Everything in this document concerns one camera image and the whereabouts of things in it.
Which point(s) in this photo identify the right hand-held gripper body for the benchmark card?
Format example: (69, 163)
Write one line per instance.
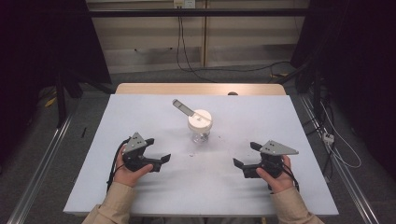
(275, 148)

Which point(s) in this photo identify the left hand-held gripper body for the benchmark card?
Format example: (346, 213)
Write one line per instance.
(135, 144)

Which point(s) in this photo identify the clear jar with white lid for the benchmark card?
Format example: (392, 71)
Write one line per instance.
(200, 122)

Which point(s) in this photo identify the person's left hand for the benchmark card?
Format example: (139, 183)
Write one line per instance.
(127, 175)

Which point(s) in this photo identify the person's right hand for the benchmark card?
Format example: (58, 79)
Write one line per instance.
(280, 183)

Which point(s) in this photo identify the white board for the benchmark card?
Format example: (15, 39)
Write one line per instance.
(199, 193)

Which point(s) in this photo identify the small black floor item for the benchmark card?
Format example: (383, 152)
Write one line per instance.
(83, 132)

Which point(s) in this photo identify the dark round table grommet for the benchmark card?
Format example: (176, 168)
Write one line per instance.
(232, 93)

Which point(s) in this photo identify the wooden table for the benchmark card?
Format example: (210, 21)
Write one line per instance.
(186, 88)

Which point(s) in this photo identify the black metal stand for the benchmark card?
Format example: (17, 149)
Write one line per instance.
(61, 99)

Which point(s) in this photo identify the yellow floor tape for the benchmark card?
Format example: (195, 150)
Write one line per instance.
(50, 101)

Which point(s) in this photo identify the black curtain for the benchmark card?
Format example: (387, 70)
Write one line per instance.
(358, 62)
(46, 40)

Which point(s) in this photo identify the black horizontal bar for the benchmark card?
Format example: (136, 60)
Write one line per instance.
(199, 12)

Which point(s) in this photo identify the metal floor rail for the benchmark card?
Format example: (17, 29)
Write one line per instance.
(40, 168)
(345, 174)

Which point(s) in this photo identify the white wall socket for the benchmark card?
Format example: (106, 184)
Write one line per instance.
(184, 3)

